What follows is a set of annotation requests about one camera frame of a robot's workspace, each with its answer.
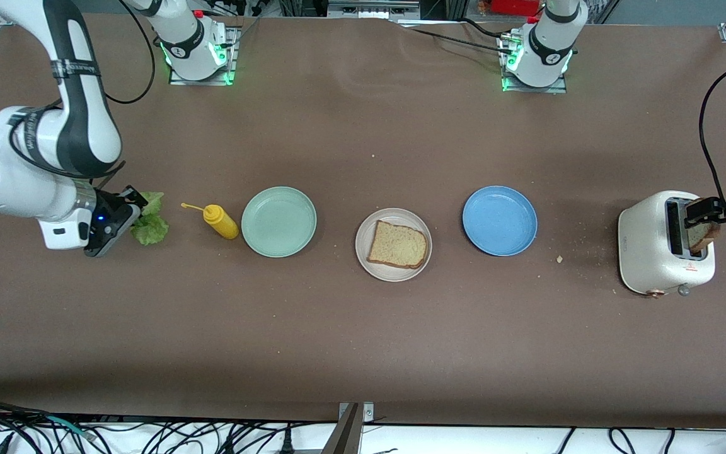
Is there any blue plate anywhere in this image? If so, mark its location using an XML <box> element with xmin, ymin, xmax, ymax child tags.
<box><xmin>462</xmin><ymin>185</ymin><xmax>538</xmax><ymax>257</ymax></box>

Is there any metal table bracket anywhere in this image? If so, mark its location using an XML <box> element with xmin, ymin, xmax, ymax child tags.
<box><xmin>322</xmin><ymin>401</ymin><xmax>376</xmax><ymax>454</ymax></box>

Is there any mint green plate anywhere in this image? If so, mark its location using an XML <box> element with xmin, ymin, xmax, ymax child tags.
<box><xmin>241</xmin><ymin>186</ymin><xmax>318</xmax><ymax>259</ymax></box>

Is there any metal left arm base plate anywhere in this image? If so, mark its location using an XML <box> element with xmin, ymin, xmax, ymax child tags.
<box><xmin>499</xmin><ymin>35</ymin><xmax>568</xmax><ymax>95</ymax></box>

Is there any grey metal device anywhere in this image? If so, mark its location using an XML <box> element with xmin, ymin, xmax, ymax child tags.
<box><xmin>327</xmin><ymin>0</ymin><xmax>422</xmax><ymax>20</ymax></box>

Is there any black base power cable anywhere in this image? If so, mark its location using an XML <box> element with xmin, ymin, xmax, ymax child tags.
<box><xmin>401</xmin><ymin>18</ymin><xmax>518</xmax><ymax>56</ymax></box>

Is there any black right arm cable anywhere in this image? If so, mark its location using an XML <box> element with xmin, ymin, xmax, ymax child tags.
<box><xmin>10</xmin><ymin>0</ymin><xmax>157</xmax><ymax>190</ymax></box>

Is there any red box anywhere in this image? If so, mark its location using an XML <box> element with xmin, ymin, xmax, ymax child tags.
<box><xmin>489</xmin><ymin>0</ymin><xmax>543</xmax><ymax>16</ymax></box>

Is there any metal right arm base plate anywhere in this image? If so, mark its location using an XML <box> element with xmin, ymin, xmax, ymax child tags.
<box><xmin>168</xmin><ymin>26</ymin><xmax>239</xmax><ymax>86</ymax></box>

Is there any dark crust bread slice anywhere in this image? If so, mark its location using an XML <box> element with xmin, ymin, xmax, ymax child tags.
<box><xmin>688</xmin><ymin>218</ymin><xmax>722</xmax><ymax>254</ymax></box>

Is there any green lettuce leaf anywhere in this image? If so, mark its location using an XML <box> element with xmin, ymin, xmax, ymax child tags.
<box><xmin>130</xmin><ymin>192</ymin><xmax>170</xmax><ymax>247</ymax></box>

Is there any yellow squeeze bottle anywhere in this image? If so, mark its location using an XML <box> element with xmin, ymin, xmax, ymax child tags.
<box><xmin>180</xmin><ymin>202</ymin><xmax>239</xmax><ymax>241</ymax></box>

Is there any light crust bread slice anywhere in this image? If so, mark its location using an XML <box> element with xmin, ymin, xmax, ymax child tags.
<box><xmin>367</xmin><ymin>220</ymin><xmax>428</xmax><ymax>270</ymax></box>

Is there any white toaster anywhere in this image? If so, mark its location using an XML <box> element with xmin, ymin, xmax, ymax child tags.
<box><xmin>618</xmin><ymin>190</ymin><xmax>717</xmax><ymax>298</ymax></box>

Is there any beige plate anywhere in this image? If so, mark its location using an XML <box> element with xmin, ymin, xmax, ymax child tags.
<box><xmin>355</xmin><ymin>208</ymin><xmax>433</xmax><ymax>282</ymax></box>

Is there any teal cable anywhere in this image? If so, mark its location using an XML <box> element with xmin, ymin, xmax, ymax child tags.
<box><xmin>38</xmin><ymin>413</ymin><xmax>96</xmax><ymax>440</ymax></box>

